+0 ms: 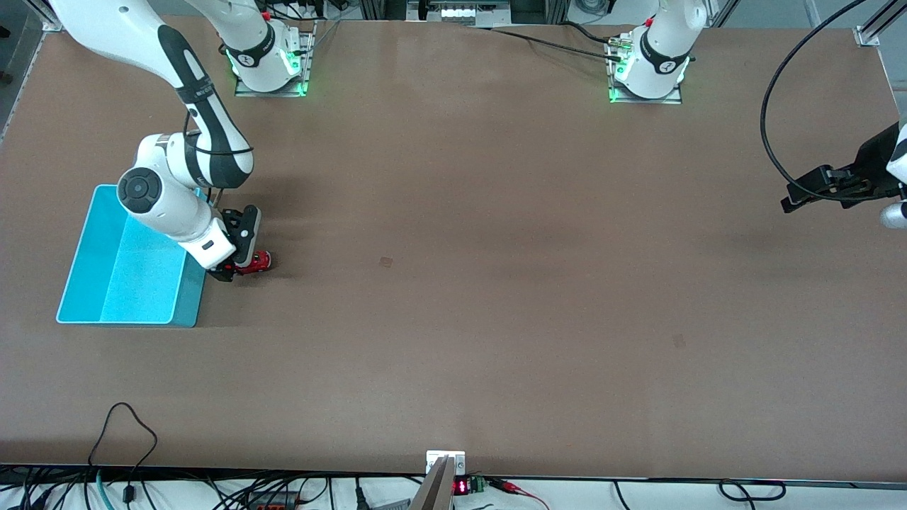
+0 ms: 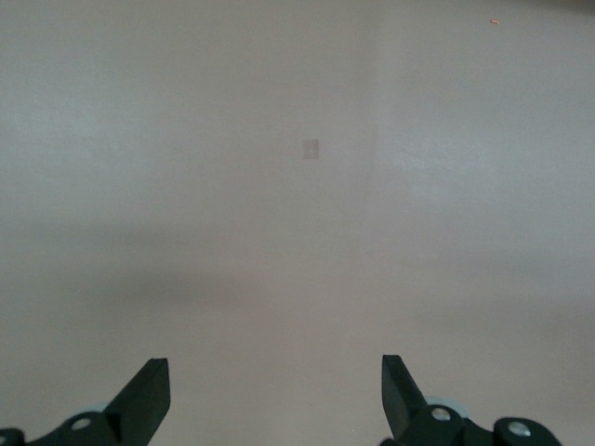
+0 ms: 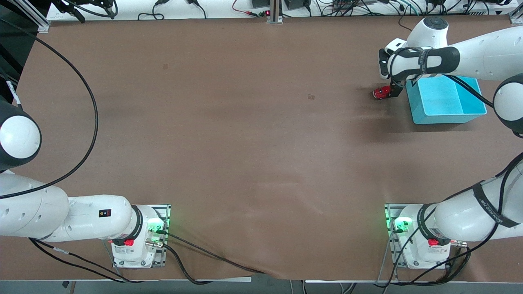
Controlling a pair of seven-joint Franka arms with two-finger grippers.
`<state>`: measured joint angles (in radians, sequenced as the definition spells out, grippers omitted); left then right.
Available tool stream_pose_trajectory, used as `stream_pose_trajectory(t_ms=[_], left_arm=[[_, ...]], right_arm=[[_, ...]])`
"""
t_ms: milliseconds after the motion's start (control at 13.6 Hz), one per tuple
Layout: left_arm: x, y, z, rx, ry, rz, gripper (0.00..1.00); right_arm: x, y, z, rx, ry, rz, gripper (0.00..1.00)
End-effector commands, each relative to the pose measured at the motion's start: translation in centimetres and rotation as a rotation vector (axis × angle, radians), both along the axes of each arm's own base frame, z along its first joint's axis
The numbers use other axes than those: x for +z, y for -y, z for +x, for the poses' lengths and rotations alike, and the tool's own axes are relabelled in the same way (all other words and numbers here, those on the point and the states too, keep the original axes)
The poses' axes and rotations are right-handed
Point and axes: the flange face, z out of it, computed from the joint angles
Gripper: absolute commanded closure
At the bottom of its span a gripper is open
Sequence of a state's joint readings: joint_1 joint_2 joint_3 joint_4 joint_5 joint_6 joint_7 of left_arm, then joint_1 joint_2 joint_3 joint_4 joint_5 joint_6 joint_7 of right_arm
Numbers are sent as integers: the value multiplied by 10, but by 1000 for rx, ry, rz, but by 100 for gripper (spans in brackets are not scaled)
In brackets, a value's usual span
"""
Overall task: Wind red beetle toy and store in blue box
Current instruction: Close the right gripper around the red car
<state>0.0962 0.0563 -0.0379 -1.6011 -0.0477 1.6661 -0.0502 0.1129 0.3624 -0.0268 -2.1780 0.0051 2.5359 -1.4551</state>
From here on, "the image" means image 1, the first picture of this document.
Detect red beetle toy car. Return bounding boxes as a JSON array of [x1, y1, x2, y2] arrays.
[[236, 251, 274, 276]]

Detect blue plastic box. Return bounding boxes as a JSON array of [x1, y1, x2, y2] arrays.
[[56, 184, 208, 328]]

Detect red power strip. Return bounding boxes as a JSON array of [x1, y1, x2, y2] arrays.
[[247, 492, 302, 510]]

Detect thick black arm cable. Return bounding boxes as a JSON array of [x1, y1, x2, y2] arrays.
[[759, 0, 871, 204]]

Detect aluminium frame corner post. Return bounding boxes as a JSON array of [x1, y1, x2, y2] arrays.
[[27, 0, 72, 33], [853, 0, 907, 48]]

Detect thin black looped cable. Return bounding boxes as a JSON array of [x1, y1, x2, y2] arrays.
[[88, 402, 159, 505]]

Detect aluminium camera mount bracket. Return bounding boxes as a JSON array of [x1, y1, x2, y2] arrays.
[[410, 450, 467, 510]]

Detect black cable to arm base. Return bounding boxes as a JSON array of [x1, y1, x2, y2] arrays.
[[468, 23, 626, 62]]

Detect black coiled cable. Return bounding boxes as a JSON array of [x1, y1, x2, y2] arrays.
[[718, 480, 787, 503]]

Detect red clip lead cable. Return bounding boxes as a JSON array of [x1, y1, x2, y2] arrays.
[[488, 478, 552, 510]]

